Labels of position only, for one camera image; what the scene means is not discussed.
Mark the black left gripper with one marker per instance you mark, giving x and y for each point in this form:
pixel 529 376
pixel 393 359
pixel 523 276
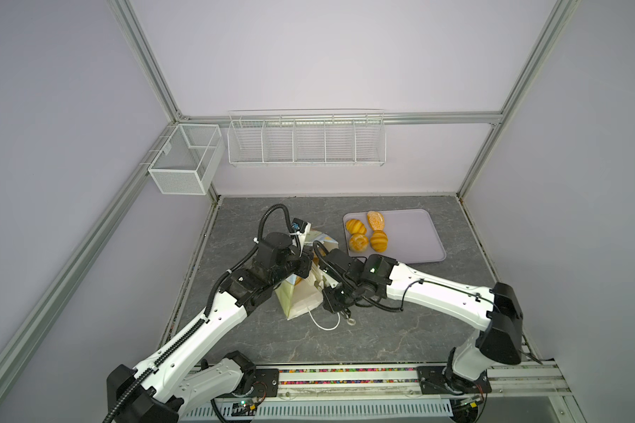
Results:
pixel 305 259

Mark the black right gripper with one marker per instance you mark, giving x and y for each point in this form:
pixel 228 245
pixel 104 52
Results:
pixel 331 303

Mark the floral paper gift bag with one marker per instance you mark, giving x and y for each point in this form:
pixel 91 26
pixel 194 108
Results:
pixel 302 296

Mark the striped yellow fake bread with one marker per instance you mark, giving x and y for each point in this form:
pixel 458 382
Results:
pixel 379 241

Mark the yellow fake bread roll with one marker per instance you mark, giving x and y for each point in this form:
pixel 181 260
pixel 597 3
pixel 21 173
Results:
pixel 355 226

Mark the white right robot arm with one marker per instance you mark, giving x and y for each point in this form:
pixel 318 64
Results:
pixel 494 313

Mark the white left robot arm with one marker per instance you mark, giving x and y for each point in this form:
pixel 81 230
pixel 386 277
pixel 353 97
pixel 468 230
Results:
pixel 162 388

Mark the lavender plastic tray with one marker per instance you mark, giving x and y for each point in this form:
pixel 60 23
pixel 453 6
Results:
pixel 413 238

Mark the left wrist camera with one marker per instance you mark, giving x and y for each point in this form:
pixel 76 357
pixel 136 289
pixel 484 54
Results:
pixel 300 230

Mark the aluminium mounting rail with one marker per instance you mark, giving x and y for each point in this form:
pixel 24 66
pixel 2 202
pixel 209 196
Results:
pixel 389 391

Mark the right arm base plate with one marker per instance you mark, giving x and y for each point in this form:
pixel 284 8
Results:
pixel 437 380

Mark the long white wire basket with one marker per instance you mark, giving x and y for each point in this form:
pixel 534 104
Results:
pixel 307 137

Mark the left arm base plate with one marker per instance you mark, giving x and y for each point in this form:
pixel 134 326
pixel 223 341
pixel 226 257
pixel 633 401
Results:
pixel 260 383

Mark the white mesh wall box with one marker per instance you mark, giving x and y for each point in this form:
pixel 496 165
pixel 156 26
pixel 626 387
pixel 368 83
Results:
pixel 188 160

